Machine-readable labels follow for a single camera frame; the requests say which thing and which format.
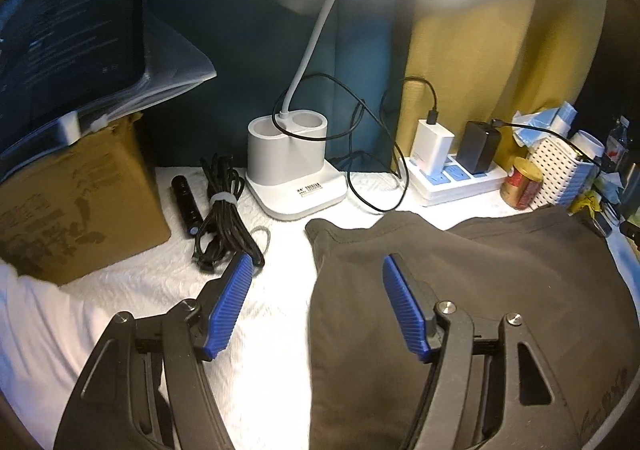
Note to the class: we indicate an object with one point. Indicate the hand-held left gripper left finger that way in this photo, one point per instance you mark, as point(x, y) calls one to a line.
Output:
point(230, 300)

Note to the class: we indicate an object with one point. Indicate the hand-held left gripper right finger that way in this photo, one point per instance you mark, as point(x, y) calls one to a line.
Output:
point(405, 315)

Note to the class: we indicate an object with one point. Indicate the olive printed t-shirt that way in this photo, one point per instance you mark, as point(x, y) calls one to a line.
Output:
point(500, 260)

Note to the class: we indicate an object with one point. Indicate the white textured table cover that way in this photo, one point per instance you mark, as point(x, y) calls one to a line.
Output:
point(280, 310)

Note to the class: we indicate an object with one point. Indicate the black flashlight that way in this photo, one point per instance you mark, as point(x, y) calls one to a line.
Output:
point(187, 205)

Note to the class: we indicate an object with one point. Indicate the white power strip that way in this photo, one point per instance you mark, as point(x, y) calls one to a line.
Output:
point(450, 185)

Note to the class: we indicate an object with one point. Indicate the white desk lamp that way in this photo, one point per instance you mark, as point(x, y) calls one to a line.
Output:
point(295, 170)

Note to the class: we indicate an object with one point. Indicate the white charger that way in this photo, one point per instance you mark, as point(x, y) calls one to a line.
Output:
point(432, 148)

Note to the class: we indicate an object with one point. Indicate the red tin can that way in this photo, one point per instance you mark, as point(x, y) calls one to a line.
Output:
point(522, 182)

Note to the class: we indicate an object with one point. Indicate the brown cardboard box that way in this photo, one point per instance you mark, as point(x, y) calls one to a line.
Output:
point(75, 210)

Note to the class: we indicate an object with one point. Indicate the black charger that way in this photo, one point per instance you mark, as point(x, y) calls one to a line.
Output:
point(479, 148)

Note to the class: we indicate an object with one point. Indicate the white garment with black trim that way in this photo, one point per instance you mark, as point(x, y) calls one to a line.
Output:
point(40, 330)

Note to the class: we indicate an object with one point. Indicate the white perforated basket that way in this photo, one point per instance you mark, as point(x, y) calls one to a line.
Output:
point(557, 173)

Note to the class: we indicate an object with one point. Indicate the black phone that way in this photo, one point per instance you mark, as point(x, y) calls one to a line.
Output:
point(597, 224)

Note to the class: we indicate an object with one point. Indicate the yellow packet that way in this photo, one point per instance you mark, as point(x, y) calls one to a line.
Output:
point(586, 202)

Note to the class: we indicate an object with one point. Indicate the clear plastic sleeve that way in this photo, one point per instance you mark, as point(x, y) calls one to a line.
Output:
point(175, 75)

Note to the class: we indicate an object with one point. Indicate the white tablet stand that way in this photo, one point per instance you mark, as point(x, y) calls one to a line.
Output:
point(72, 125)

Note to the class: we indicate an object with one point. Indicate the blue face masks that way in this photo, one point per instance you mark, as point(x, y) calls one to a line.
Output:
point(547, 123)

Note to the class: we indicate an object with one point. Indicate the glass jar with white lid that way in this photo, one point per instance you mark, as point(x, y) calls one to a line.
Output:
point(590, 143)

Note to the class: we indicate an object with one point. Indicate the dark curtain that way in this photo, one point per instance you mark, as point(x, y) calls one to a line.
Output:
point(240, 30)

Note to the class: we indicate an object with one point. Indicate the clear water bottle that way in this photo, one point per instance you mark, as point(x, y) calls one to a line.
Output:
point(616, 145)

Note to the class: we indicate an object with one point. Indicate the yellow curtain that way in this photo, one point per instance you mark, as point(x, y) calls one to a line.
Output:
point(500, 55)

